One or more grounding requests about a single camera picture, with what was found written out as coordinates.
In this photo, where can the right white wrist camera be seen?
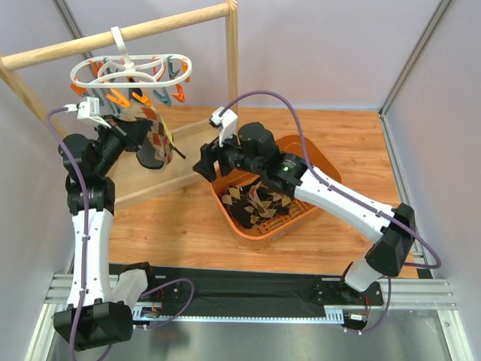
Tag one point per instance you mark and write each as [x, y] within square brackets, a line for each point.
[225, 121]

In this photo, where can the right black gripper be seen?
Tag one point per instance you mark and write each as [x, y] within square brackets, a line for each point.
[216, 158]

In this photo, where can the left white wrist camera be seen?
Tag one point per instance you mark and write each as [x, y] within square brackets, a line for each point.
[88, 112]

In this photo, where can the wooden drying rack frame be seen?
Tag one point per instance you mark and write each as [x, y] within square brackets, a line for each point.
[134, 183]

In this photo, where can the aluminium slotted rail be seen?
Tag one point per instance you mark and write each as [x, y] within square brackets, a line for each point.
[398, 293]

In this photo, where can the orange plastic basket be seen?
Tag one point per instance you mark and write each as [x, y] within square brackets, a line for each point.
[299, 212]

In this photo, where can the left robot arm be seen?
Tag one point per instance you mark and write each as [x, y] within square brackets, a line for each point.
[98, 313]

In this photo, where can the orange brown argyle sock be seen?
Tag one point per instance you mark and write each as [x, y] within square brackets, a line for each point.
[263, 210]

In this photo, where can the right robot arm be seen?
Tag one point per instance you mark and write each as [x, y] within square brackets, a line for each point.
[254, 150]

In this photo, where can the white round clip hanger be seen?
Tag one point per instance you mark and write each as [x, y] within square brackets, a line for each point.
[161, 74]

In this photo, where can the black sock yellow trim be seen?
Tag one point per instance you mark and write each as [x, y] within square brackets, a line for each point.
[158, 149]

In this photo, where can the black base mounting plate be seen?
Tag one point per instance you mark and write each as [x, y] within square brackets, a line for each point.
[220, 293]

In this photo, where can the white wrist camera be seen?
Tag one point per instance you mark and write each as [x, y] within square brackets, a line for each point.
[88, 112]
[225, 121]

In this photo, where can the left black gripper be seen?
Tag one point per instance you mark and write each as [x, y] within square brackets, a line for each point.
[122, 131]

